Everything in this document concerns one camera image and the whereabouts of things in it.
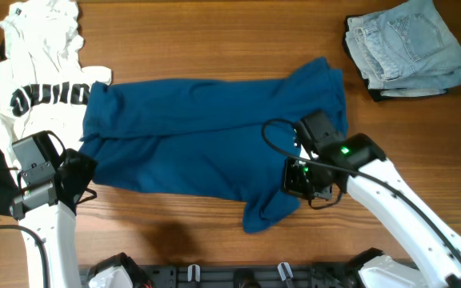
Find teal blue polo shirt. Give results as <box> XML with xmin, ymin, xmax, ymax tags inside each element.
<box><xmin>81</xmin><ymin>58</ymin><xmax>347</xmax><ymax>234</ymax></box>

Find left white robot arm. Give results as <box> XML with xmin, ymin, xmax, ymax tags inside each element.
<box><xmin>10</xmin><ymin>130</ymin><xmax>154</xmax><ymax>288</ymax></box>

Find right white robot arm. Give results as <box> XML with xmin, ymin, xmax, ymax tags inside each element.
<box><xmin>283</xmin><ymin>111</ymin><xmax>461</xmax><ymax>287</ymax></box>

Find white t-shirt black lettering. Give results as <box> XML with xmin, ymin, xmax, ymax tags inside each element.
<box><xmin>0</xmin><ymin>0</ymin><xmax>112</xmax><ymax>166</ymax></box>

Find light blue folded jeans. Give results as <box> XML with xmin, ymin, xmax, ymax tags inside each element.
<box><xmin>343</xmin><ymin>0</ymin><xmax>461</xmax><ymax>102</ymax></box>

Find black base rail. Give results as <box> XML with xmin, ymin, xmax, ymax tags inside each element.
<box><xmin>80</xmin><ymin>262</ymin><xmax>363</xmax><ymax>288</ymax></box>

